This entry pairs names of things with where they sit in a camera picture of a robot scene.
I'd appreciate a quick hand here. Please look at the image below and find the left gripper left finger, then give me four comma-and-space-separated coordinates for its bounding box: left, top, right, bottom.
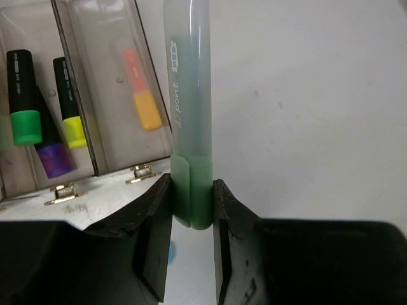
1, 174, 172, 304

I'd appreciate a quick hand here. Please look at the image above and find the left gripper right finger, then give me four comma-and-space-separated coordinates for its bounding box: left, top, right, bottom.
213, 180, 406, 304

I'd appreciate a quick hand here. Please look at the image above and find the clear blue highlighter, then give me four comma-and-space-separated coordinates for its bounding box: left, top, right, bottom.
168, 241, 175, 265

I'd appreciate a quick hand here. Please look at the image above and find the black purple highlighter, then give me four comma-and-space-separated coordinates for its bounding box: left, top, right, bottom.
34, 86, 74, 179

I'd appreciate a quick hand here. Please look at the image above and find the black yellow highlighter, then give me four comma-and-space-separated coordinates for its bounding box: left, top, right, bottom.
53, 57, 86, 149

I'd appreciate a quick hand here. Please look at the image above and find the clear orange highlighter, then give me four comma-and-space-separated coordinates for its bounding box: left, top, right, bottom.
122, 48, 162, 131

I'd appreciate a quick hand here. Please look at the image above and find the black green highlighter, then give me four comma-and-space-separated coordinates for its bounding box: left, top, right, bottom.
6, 50, 42, 146

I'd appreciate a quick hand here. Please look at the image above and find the clear green highlighter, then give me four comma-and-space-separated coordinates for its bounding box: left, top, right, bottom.
163, 1, 213, 230

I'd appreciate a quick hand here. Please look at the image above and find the clear right organizer bin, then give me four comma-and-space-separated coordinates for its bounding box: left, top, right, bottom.
52, 1, 172, 175

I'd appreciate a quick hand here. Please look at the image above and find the clear organizer bin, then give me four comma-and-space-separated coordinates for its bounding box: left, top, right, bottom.
1, 1, 94, 201
52, 1, 172, 175

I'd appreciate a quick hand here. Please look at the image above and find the clear middle organizer bin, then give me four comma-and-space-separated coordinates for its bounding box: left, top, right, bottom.
1, 1, 94, 201

